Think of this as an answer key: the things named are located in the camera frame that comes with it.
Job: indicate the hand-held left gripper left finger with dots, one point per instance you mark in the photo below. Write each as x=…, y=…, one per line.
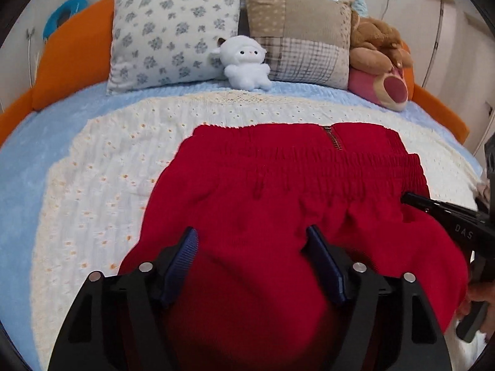
x=180, y=266

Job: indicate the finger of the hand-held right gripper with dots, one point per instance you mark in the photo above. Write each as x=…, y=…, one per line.
x=425, y=202

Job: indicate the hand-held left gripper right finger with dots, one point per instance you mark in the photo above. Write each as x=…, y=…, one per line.
x=326, y=266

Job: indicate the red garment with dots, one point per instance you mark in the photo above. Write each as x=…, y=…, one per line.
x=251, y=185

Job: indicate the person's right hand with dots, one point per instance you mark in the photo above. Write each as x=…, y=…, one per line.
x=470, y=297

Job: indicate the white eyelet blanket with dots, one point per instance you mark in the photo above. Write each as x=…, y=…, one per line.
x=116, y=162

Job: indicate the pink plush toy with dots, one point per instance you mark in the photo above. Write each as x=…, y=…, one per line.
x=371, y=85

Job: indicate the brown teddy bear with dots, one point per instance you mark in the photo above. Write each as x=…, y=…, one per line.
x=375, y=38

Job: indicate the light blue bed sheet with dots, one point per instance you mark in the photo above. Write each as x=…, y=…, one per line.
x=31, y=170

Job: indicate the beige patchwork pillow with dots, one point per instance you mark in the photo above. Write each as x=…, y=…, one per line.
x=301, y=38

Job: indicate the blue party hat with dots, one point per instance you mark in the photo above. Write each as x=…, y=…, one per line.
x=360, y=4

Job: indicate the white plush lamb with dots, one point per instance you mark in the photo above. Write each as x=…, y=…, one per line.
x=245, y=65

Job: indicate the blue floral pillow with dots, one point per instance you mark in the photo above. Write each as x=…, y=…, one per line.
x=166, y=34

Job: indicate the orange upholstered bed frame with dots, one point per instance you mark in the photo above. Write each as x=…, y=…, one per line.
x=73, y=58

